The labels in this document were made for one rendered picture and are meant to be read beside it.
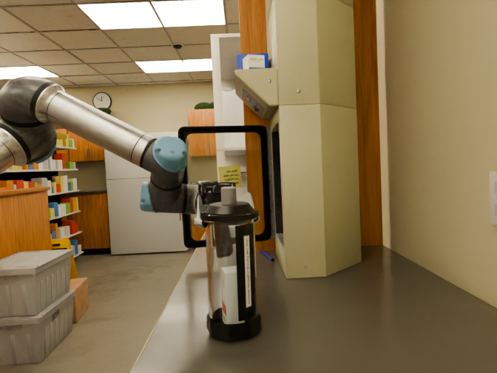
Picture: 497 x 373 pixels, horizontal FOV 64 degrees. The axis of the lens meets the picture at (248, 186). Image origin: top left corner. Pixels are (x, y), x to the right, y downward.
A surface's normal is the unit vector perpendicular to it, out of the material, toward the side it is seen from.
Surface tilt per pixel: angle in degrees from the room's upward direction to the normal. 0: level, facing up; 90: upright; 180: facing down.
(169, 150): 49
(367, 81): 90
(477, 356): 0
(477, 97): 90
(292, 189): 90
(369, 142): 90
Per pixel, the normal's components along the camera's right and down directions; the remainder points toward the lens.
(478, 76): -1.00, 0.05
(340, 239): 0.72, 0.00
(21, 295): 0.03, 0.14
